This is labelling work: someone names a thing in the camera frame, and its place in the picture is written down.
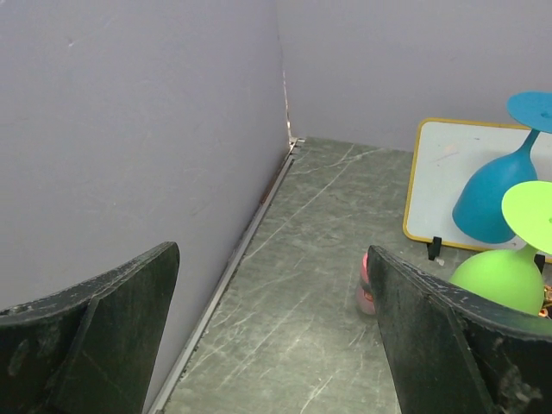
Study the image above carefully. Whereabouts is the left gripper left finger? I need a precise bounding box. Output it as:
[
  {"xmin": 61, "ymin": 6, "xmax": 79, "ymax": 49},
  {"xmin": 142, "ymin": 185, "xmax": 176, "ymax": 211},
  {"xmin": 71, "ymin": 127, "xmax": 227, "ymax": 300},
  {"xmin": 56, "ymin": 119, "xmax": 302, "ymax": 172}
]
[{"xmin": 1, "ymin": 241, "xmax": 180, "ymax": 413}]

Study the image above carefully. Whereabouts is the green plastic wine glass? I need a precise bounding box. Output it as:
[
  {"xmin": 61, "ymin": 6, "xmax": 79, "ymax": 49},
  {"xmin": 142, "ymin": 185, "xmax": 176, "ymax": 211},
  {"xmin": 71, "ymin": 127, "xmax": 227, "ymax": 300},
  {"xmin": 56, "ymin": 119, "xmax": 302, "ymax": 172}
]
[{"xmin": 449, "ymin": 180, "xmax": 551, "ymax": 316}]

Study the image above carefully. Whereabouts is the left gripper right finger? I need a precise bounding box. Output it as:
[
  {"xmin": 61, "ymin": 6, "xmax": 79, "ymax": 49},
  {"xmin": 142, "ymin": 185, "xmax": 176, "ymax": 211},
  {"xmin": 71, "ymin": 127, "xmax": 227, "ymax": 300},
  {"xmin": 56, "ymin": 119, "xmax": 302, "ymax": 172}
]
[{"xmin": 367, "ymin": 245, "xmax": 551, "ymax": 414}]

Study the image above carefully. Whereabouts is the gold framed mirror tray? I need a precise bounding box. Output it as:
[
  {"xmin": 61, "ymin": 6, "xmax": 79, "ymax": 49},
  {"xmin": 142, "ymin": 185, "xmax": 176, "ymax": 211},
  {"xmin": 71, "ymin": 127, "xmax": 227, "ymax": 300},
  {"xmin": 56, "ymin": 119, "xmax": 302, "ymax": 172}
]
[{"xmin": 403, "ymin": 118, "xmax": 530, "ymax": 251}]

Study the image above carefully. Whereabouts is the pink small bottle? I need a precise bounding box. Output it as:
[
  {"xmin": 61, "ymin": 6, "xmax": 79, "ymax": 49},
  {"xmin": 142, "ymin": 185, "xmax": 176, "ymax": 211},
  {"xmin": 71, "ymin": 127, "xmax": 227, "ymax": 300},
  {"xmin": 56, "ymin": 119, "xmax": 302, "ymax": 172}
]
[{"xmin": 355, "ymin": 252, "xmax": 375, "ymax": 315}]

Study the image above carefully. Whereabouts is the blue plastic wine glass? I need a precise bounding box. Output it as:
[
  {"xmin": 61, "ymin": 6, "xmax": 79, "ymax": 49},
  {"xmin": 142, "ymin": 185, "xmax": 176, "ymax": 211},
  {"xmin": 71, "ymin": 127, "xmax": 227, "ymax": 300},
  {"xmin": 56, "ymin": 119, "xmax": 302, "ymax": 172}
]
[{"xmin": 452, "ymin": 91, "xmax": 551, "ymax": 244}]

